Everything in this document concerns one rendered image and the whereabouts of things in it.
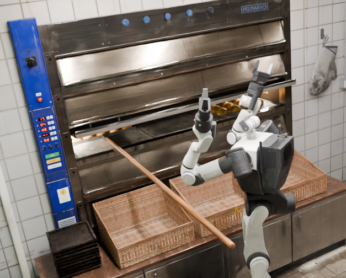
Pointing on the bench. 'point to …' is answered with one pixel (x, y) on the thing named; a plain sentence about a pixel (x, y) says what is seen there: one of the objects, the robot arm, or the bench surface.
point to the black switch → (31, 61)
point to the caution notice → (63, 194)
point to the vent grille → (67, 222)
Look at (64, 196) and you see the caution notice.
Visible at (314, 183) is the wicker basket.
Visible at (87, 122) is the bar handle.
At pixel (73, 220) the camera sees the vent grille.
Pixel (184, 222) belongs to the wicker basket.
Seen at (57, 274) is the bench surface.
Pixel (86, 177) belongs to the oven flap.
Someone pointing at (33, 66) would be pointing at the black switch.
